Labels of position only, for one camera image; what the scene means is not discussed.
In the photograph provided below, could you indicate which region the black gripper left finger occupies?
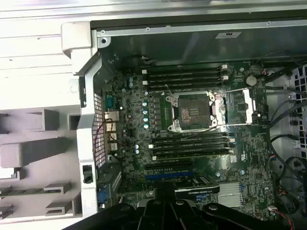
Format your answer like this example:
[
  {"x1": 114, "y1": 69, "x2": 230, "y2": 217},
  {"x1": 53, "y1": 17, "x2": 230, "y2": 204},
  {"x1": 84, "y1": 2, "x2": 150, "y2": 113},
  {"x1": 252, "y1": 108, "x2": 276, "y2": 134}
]
[{"x1": 62, "y1": 183, "x2": 179, "y2": 230}]

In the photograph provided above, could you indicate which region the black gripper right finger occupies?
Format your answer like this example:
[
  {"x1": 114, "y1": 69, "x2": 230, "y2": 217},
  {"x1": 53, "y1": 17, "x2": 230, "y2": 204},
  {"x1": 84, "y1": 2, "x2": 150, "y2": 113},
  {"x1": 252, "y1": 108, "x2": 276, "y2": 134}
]
[{"x1": 167, "y1": 183, "x2": 273, "y2": 230}]

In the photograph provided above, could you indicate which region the metal socket cover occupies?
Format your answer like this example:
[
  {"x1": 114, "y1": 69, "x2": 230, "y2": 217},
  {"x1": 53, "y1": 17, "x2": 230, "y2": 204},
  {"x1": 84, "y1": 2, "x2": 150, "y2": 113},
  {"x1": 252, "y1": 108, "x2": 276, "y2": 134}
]
[{"x1": 213, "y1": 87, "x2": 256, "y2": 127}]

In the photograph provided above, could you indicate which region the metal locking lever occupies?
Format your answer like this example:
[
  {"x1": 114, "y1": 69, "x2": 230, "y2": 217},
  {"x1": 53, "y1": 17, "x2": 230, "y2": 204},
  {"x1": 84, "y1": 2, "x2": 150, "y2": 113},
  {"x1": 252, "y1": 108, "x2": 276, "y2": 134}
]
[
  {"x1": 178, "y1": 126, "x2": 220, "y2": 133},
  {"x1": 164, "y1": 83, "x2": 175, "y2": 99}
]

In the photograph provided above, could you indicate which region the CPU socket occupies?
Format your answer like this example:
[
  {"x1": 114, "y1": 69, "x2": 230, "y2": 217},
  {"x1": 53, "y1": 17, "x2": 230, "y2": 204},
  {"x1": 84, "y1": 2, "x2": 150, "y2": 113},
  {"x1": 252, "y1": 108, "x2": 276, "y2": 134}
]
[{"x1": 165, "y1": 90, "x2": 218, "y2": 134}]

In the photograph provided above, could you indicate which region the black graphics card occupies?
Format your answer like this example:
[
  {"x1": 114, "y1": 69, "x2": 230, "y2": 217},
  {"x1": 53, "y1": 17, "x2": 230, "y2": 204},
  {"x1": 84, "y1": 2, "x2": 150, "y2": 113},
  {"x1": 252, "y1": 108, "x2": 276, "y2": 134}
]
[{"x1": 174, "y1": 176, "x2": 221, "y2": 195}]

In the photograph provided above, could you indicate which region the silver finned heatsink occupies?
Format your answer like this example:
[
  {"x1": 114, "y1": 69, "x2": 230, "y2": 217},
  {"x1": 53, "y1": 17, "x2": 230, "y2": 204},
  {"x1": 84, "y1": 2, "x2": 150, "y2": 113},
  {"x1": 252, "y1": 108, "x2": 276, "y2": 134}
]
[{"x1": 217, "y1": 183, "x2": 242, "y2": 208}]

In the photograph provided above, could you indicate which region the blue expansion slot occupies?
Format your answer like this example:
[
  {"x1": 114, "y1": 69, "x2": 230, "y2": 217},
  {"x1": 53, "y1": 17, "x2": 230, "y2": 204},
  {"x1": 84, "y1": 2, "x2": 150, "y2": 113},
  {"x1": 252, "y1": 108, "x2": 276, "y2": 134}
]
[{"x1": 145, "y1": 174, "x2": 195, "y2": 181}]

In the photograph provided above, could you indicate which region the black expansion slot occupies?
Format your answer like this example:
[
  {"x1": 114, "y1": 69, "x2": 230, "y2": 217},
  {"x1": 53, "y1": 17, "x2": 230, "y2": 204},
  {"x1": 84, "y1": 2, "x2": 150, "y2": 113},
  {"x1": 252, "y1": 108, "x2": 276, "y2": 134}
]
[{"x1": 144, "y1": 162, "x2": 194, "y2": 170}]

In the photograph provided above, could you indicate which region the black RAM slot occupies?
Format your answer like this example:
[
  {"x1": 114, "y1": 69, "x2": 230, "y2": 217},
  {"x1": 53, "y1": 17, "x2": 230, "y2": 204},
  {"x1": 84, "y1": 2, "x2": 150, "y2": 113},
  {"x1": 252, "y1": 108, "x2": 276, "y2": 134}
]
[
  {"x1": 152, "y1": 149, "x2": 230, "y2": 156},
  {"x1": 152, "y1": 133, "x2": 230, "y2": 139},
  {"x1": 146, "y1": 73, "x2": 224, "y2": 79},
  {"x1": 146, "y1": 83, "x2": 224, "y2": 89},
  {"x1": 152, "y1": 138, "x2": 230, "y2": 145},
  {"x1": 146, "y1": 78, "x2": 224, "y2": 84},
  {"x1": 146, "y1": 68, "x2": 224, "y2": 73},
  {"x1": 152, "y1": 143, "x2": 230, "y2": 150}
]

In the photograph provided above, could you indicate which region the green motherboard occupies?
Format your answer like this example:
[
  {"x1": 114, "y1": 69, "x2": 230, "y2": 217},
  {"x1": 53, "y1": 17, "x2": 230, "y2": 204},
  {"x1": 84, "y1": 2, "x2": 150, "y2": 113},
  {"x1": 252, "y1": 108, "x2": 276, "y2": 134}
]
[{"x1": 102, "y1": 59, "x2": 276, "y2": 216}]

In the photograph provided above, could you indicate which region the silver network port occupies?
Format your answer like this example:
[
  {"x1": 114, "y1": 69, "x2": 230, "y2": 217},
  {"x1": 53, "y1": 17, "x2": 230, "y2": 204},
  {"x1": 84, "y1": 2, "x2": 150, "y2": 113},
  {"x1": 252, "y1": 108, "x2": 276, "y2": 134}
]
[{"x1": 104, "y1": 110, "x2": 120, "y2": 121}]

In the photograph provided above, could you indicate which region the blue serial port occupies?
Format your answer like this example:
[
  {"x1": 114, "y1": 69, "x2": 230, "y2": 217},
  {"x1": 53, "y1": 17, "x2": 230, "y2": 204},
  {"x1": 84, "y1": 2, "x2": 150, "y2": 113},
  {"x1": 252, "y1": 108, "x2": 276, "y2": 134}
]
[{"x1": 104, "y1": 94, "x2": 115, "y2": 109}]

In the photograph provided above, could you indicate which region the green RAM stick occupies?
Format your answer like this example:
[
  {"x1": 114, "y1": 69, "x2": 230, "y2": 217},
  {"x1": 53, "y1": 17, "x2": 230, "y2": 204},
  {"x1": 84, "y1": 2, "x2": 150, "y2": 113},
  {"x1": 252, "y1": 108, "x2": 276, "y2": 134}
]
[{"x1": 0, "y1": 189, "x2": 64, "y2": 196}]

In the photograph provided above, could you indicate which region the grey parts rack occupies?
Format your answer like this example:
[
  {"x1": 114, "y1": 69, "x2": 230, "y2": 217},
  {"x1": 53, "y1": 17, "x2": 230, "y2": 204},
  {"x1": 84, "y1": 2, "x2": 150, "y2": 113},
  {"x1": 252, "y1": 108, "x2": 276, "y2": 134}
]
[{"x1": 0, "y1": 109, "x2": 83, "y2": 220}]

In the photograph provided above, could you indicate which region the round coin battery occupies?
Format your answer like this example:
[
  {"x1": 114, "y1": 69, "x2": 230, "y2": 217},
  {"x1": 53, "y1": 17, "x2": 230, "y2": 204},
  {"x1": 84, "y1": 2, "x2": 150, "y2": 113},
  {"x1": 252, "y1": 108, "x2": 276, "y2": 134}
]
[{"x1": 245, "y1": 74, "x2": 258, "y2": 87}]

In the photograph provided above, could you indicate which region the metal drive cage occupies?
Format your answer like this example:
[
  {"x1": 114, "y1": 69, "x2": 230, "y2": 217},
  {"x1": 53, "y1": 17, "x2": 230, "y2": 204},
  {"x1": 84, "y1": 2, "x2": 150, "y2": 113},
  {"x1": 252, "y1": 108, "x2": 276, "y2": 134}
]
[{"x1": 289, "y1": 64, "x2": 307, "y2": 149}]

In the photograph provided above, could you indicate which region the black PC case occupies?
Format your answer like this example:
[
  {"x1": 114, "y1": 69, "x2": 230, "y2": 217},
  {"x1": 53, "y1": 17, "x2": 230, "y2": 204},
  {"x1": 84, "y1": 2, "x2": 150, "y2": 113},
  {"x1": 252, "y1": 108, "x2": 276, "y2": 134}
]
[{"x1": 73, "y1": 16, "x2": 307, "y2": 230}]

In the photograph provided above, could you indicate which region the white corner clamp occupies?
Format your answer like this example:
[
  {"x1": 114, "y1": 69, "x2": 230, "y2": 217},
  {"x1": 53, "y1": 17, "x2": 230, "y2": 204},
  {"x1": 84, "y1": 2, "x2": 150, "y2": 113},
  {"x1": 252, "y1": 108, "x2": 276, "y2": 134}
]
[{"x1": 61, "y1": 21, "x2": 92, "y2": 59}]

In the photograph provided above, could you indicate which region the white connector with red wires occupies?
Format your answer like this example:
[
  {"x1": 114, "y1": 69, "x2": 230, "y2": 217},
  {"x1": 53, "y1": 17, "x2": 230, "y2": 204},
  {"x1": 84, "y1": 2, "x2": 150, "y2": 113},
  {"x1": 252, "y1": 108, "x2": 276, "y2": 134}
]
[{"x1": 267, "y1": 205, "x2": 297, "y2": 230}]

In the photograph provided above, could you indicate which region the black cable bundle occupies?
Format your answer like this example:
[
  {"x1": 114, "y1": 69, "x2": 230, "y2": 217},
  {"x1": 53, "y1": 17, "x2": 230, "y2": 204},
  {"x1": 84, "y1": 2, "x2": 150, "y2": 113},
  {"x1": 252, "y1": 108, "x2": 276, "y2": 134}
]
[{"x1": 273, "y1": 155, "x2": 307, "y2": 216}]

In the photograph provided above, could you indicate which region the red and black thin wire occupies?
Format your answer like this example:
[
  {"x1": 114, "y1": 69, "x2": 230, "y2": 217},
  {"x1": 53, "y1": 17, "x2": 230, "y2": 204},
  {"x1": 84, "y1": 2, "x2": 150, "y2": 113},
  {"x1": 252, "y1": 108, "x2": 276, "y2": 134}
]
[{"x1": 93, "y1": 118, "x2": 113, "y2": 170}]

